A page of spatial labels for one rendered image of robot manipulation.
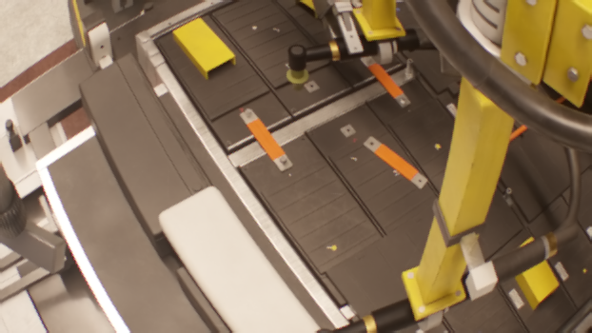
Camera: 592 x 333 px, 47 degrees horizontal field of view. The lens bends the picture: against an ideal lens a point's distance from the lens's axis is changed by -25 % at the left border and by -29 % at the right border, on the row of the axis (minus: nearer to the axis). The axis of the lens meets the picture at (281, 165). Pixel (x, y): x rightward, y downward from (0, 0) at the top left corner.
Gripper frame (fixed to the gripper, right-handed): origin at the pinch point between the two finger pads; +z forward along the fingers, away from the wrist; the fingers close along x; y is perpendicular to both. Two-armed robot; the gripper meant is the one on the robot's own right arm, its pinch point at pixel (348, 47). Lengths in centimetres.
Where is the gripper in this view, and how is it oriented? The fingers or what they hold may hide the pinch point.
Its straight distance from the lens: 161.7
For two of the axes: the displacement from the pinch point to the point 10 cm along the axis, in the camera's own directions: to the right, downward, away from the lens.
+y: 9.6, -2.4, 1.3
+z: 2.5, 9.7, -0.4
